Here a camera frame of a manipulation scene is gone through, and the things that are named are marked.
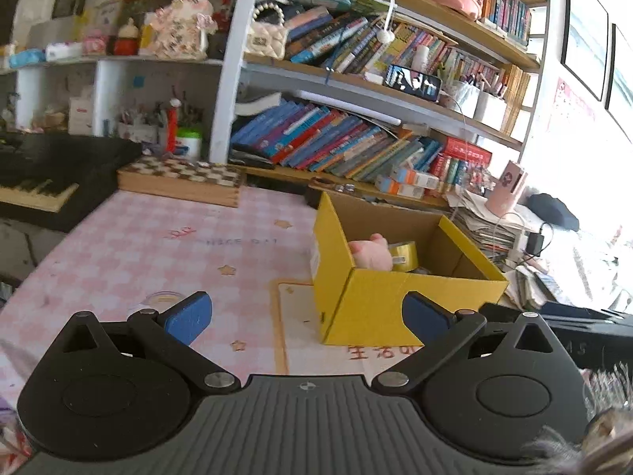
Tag stack of papers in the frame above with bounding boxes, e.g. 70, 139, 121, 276
444, 190, 595, 312

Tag pink phone holder cup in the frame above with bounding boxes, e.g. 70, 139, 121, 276
485, 161, 527, 218

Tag orange white medicine box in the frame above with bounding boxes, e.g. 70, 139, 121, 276
390, 167, 439, 190

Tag pink checkered tablecloth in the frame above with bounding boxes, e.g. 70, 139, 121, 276
0, 184, 432, 461

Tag yellow tape roll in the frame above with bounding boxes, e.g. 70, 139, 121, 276
389, 241, 419, 272

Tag pink paper house ornament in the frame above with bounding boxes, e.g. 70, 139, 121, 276
138, 0, 218, 60

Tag white green lid jar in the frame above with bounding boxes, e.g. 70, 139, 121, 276
174, 127, 203, 161

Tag red tassel ornament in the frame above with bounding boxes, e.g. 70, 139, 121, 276
166, 98, 181, 153

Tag row of leaning books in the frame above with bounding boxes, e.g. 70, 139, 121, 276
229, 99, 443, 183

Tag white pen cup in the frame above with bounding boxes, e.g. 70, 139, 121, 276
117, 122, 158, 144

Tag brown effects pedal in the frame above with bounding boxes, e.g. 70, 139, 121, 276
303, 177, 356, 209

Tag black power adapter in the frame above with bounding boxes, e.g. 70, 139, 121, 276
525, 232, 544, 256

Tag black electric keyboard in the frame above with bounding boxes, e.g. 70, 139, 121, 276
1, 132, 142, 233

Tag white bookshelf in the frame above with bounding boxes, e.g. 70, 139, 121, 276
0, 0, 553, 209

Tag yellow cardboard box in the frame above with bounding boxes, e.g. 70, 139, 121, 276
311, 193, 508, 346

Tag wooden chess board box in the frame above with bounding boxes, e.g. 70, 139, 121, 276
117, 156, 246, 208

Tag white quilted handbag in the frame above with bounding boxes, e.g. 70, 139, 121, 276
244, 1, 289, 60

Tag smartphone on shelf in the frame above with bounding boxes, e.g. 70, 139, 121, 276
383, 65, 442, 103

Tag pink plush pig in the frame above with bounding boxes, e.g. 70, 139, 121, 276
348, 233, 394, 271

